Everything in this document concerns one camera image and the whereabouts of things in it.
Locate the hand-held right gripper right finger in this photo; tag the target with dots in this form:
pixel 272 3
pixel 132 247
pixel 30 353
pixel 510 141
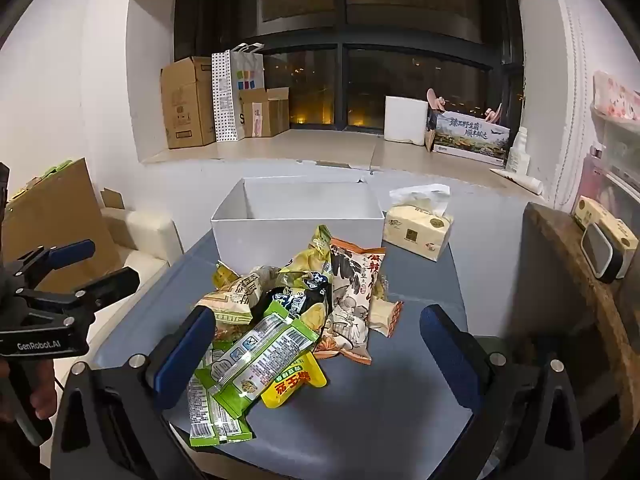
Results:
pixel 450 360

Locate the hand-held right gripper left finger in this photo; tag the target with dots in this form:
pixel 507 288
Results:
pixel 182 360

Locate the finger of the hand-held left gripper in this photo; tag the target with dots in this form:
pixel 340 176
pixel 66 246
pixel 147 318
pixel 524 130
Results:
pixel 72 253
pixel 112 284

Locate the green strip snack packet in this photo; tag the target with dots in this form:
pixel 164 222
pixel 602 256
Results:
pixel 205 420

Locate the beige green snack packet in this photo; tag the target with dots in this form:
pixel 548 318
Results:
pixel 230 305

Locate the green silver snack packet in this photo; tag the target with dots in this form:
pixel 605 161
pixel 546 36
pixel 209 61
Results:
pixel 260 355

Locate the beige orange-ended snack packet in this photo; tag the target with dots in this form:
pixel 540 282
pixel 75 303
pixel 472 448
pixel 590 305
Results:
pixel 382 316

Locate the small yellow green snack packet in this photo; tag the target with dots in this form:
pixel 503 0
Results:
pixel 226 274

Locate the orange white illustrated snack packet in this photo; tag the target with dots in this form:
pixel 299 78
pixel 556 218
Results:
pixel 350 305

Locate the black yellow chip packet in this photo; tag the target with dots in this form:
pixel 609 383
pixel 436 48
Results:
pixel 300 300

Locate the white cardboard box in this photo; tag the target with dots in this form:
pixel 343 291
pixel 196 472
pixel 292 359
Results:
pixel 300 200

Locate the person's left hand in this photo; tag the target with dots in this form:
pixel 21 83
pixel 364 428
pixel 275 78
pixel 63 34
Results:
pixel 42 390

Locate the flat brown cardboard sheet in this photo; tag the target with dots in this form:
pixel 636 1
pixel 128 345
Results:
pixel 60 220

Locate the cream sofa cushion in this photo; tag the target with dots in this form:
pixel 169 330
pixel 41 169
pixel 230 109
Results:
pixel 145 232

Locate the small cardboard piece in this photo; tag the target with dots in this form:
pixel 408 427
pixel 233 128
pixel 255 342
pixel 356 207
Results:
pixel 112 199

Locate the beige tissue pack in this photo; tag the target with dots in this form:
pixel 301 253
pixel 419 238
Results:
pixel 415 230

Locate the round wooden side table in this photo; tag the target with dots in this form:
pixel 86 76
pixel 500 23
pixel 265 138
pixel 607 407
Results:
pixel 560 270

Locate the white grey small device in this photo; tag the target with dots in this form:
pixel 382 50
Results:
pixel 602 252

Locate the large brown cardboard box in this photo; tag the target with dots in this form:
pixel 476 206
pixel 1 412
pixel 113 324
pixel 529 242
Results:
pixel 187 105

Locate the rolled white paper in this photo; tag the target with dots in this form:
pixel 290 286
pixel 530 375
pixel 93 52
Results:
pixel 520 180

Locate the cream device on shelf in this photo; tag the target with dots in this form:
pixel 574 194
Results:
pixel 595 210

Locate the white plastic bottle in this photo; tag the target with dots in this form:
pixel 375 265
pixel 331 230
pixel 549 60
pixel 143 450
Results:
pixel 518 152

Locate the brown paper bag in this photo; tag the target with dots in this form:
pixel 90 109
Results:
pixel 430 141

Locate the landscape printed box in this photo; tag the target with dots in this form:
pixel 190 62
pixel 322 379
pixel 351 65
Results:
pixel 470 137

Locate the white dotted paper bag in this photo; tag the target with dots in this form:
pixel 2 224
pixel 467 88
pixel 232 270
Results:
pixel 235 95

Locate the small open cardboard box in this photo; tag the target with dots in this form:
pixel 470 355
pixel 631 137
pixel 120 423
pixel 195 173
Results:
pixel 265 112

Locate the white foam block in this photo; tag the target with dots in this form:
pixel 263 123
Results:
pixel 405 117

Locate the clear plastic storage drawer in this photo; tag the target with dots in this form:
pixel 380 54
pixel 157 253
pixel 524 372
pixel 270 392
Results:
pixel 615 160

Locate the pink floral box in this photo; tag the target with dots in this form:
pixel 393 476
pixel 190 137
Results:
pixel 617 95

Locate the dark glass window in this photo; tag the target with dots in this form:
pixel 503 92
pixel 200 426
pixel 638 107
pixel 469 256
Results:
pixel 345 35

